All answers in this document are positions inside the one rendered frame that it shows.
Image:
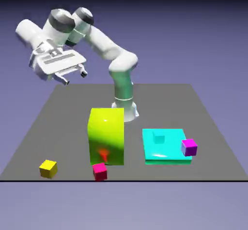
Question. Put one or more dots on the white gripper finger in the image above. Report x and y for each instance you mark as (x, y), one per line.
(62, 79)
(83, 71)

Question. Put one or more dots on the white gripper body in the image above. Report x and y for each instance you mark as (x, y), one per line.
(58, 64)

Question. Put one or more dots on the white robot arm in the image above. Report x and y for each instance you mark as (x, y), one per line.
(122, 82)

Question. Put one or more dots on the small yellow cube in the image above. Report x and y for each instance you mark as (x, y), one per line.
(48, 168)

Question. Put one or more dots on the small pink cube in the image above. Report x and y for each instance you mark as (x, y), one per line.
(100, 172)

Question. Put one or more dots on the small cyan cube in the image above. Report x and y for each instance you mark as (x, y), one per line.
(159, 138)

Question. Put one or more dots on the small purple cube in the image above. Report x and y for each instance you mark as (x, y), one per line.
(190, 148)

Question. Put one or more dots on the large lime green box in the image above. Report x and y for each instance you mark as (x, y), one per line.
(106, 133)

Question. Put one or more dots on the large cyan box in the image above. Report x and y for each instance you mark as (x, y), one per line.
(170, 148)

